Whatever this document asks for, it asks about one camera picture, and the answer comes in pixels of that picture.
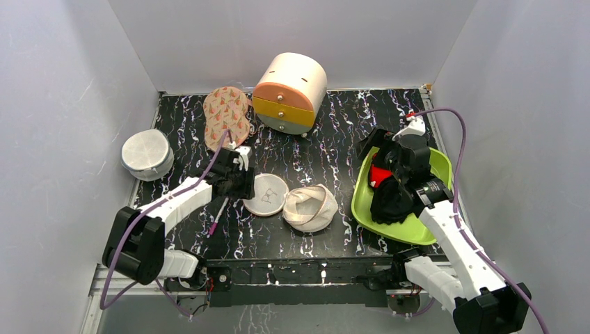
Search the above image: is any red bra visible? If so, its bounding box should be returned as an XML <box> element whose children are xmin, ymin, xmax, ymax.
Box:
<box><xmin>368</xmin><ymin>153</ymin><xmax>392</xmax><ymax>189</ymax></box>

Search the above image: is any black bra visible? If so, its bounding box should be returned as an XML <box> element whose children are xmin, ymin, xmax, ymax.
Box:
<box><xmin>370</xmin><ymin>176</ymin><xmax>419</xmax><ymax>225</ymax></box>

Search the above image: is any white mesh laundry bag beige zipper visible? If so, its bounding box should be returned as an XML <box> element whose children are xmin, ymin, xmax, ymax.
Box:
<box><xmin>244</xmin><ymin>173</ymin><xmax>338</xmax><ymax>233</ymax></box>

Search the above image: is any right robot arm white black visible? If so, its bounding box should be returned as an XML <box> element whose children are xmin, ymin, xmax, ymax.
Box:
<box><xmin>352</xmin><ymin>127</ymin><xmax>531</xmax><ymax>333</ymax></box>

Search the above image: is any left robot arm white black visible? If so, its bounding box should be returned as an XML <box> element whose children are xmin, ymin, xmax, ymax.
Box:
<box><xmin>102</xmin><ymin>146</ymin><xmax>255</xmax><ymax>289</ymax></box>

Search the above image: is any white mesh laundry bag grey trim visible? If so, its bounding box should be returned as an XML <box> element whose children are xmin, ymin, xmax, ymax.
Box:
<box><xmin>120</xmin><ymin>129</ymin><xmax>174</xmax><ymax>182</ymax></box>

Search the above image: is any pink white marker pen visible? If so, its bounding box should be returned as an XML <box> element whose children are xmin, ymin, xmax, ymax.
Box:
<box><xmin>207</xmin><ymin>198</ymin><xmax>229</xmax><ymax>238</ymax></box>

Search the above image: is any peach patterned fabric pouch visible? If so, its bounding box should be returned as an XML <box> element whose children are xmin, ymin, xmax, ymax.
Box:
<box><xmin>203</xmin><ymin>86</ymin><xmax>251</xmax><ymax>151</ymax></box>

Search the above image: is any green plastic basin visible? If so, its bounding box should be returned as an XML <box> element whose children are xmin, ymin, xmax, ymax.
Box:
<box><xmin>351</xmin><ymin>147</ymin><xmax>453</xmax><ymax>246</ymax></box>

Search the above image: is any round drawer cabinet orange yellow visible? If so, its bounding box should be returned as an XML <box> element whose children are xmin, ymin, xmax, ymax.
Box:
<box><xmin>253</xmin><ymin>52</ymin><xmax>328</xmax><ymax>137</ymax></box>

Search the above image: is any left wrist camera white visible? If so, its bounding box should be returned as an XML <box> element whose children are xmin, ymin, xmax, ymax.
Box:
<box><xmin>228</xmin><ymin>145</ymin><xmax>252</xmax><ymax>171</ymax></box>

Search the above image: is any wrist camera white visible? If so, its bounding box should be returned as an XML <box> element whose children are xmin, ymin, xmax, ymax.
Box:
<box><xmin>228</xmin><ymin>145</ymin><xmax>252</xmax><ymax>171</ymax></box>
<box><xmin>392</xmin><ymin>115</ymin><xmax>426</xmax><ymax>141</ymax></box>

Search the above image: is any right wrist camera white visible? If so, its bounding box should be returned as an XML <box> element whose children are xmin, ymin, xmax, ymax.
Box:
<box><xmin>392</xmin><ymin>115</ymin><xmax>426</xmax><ymax>141</ymax></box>

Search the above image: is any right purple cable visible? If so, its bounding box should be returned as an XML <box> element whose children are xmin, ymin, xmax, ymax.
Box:
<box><xmin>410</xmin><ymin>107</ymin><xmax>550</xmax><ymax>334</ymax></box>

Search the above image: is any purple cable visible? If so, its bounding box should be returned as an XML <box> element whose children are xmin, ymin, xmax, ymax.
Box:
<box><xmin>99</xmin><ymin>129</ymin><xmax>232</xmax><ymax>310</ymax></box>
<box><xmin>410</xmin><ymin>107</ymin><xmax>550</xmax><ymax>334</ymax></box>

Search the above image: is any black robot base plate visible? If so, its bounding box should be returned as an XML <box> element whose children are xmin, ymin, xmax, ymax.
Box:
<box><xmin>205</xmin><ymin>256</ymin><xmax>402</xmax><ymax>308</ymax></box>

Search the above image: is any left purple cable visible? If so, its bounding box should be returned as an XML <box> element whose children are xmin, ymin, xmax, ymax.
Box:
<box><xmin>99</xmin><ymin>129</ymin><xmax>232</xmax><ymax>310</ymax></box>

